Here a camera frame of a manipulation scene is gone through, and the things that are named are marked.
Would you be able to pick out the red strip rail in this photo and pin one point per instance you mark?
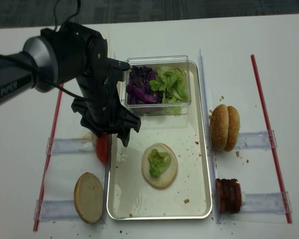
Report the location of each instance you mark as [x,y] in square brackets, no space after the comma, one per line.
[288,212]
[48,156]

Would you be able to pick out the right red strip rail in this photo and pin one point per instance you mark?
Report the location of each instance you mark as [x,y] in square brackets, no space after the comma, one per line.
[288,212]

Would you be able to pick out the sesame bun right half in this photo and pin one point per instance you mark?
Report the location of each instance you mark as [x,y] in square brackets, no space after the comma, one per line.
[233,128]

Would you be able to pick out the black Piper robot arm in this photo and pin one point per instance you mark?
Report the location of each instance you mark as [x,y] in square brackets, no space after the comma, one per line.
[75,52]

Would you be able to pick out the clear plastic salad box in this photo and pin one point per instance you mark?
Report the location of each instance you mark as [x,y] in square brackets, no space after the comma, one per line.
[181,62]

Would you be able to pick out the white pusher block patties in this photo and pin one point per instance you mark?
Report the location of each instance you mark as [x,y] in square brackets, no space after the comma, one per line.
[243,199]

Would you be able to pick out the stack of meat patties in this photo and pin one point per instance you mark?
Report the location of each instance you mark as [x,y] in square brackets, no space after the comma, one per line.
[229,195]

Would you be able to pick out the bun half cut side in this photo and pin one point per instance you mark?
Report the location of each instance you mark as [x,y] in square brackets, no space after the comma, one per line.
[88,198]

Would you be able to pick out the sesame bun half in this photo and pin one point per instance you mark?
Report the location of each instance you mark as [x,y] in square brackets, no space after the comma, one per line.
[233,128]
[219,123]

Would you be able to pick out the clear pusher track tomato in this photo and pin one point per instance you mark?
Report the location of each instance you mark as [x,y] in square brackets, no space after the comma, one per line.
[69,146]

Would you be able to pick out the green lettuce in box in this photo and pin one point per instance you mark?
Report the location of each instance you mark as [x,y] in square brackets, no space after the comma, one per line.
[170,83]

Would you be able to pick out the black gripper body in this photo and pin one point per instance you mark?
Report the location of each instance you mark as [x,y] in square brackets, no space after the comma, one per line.
[101,110]

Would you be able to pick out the black gripper finger tray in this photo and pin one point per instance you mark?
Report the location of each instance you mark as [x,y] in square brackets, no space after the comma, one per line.
[124,136]

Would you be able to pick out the clear pusher track patties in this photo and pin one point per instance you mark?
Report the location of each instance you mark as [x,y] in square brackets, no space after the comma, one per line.
[264,203]

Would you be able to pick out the purple cabbage leaves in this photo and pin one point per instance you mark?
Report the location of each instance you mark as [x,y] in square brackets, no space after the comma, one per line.
[138,87]

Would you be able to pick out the clear pusher track bun bottom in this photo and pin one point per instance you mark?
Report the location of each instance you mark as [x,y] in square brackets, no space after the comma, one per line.
[49,210]

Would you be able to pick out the red tomato slices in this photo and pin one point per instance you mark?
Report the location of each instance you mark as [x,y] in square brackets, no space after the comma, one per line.
[103,147]

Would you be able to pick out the white rectangular tray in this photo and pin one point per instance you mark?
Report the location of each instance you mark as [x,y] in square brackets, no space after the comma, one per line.
[131,197]

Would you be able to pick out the sesame bun left half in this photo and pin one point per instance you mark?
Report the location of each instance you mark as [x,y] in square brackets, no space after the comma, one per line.
[219,123]

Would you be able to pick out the clear pusher track sesame buns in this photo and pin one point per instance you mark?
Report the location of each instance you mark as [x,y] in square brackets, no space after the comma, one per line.
[256,140]

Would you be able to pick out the bun bottom on tray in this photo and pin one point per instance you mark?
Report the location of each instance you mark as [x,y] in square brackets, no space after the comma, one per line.
[168,176]

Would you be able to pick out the left red strip rail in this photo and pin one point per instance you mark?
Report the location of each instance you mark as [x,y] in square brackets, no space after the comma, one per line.
[48,156]

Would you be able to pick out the lettuce piece on bun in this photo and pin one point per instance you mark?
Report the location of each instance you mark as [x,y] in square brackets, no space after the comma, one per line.
[158,162]

